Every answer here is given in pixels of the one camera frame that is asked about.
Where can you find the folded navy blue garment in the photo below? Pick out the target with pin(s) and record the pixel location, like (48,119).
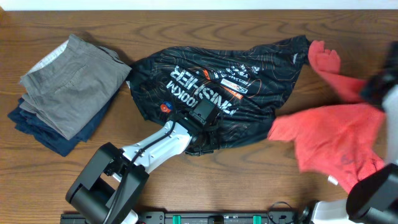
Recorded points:
(29,123)

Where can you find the black cycling jersey orange lines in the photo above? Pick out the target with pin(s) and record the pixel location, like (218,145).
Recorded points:
(247,86)

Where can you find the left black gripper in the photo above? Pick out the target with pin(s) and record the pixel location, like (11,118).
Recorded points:
(216,136)

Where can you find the folded grey trousers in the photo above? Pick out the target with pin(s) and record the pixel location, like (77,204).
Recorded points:
(71,84)

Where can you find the red printed t-shirt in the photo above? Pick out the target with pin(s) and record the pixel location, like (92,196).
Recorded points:
(334,140)

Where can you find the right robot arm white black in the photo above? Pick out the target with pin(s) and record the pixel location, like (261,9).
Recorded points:
(374,199)

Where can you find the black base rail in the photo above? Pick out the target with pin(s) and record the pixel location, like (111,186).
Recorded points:
(273,217)

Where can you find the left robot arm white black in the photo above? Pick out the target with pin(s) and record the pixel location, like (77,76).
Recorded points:
(108,187)

